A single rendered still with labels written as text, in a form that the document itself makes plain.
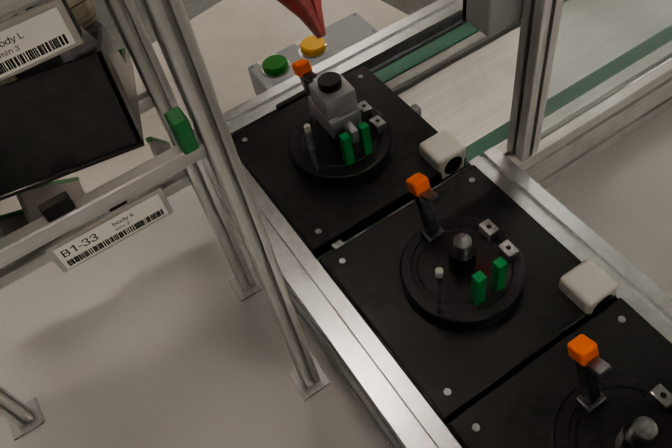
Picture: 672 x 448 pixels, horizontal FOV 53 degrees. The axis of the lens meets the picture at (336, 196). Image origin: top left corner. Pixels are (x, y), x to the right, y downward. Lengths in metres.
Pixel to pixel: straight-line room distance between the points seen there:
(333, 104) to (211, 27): 0.59
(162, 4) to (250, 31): 0.92
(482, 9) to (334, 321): 0.38
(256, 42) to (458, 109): 0.45
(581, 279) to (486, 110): 0.35
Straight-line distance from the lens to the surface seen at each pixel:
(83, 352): 0.98
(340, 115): 0.84
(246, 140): 0.96
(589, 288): 0.78
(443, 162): 0.87
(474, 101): 1.05
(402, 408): 0.74
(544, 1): 0.74
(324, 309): 0.79
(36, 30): 0.40
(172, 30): 0.43
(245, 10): 1.39
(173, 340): 0.94
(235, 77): 1.24
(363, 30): 1.12
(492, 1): 0.73
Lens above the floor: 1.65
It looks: 51 degrees down
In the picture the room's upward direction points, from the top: 12 degrees counter-clockwise
